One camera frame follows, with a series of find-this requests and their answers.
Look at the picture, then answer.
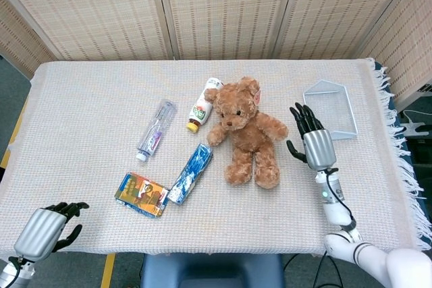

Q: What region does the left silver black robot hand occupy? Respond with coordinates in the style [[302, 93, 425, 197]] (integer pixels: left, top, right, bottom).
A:
[[13, 202, 90, 262]]

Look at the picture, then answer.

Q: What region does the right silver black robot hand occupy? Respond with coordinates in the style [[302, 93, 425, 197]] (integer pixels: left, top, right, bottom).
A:
[[286, 102, 339, 171]]

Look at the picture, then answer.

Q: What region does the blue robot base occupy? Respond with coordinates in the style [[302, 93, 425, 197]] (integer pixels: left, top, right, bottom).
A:
[[139, 253, 285, 288]]

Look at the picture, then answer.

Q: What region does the brown teddy bear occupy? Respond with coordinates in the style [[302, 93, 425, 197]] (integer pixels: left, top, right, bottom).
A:
[[203, 76, 290, 190]]

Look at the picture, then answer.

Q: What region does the orange blue snack packet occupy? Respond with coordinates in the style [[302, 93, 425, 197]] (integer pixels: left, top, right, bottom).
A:
[[113, 171, 169, 219]]

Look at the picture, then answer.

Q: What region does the white yellow-capped drink bottle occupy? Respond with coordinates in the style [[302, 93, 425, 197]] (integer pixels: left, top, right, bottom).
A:
[[186, 77, 225, 133]]

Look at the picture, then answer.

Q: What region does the blue white snack packet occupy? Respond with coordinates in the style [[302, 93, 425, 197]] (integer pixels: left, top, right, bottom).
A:
[[167, 142, 214, 205]]

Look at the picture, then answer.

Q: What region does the cream woven fringed tablecloth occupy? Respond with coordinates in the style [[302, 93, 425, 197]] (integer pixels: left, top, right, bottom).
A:
[[0, 57, 432, 260]]

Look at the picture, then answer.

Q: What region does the clear plastic water bottle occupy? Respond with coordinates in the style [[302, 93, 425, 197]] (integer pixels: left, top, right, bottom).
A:
[[136, 98, 178, 162]]

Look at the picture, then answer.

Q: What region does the bamboo folding screen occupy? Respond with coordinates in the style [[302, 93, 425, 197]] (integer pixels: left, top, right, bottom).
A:
[[0, 0, 432, 110]]

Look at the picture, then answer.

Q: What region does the white wire mesh basket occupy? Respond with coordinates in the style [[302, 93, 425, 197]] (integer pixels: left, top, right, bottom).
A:
[[302, 79, 358, 141]]

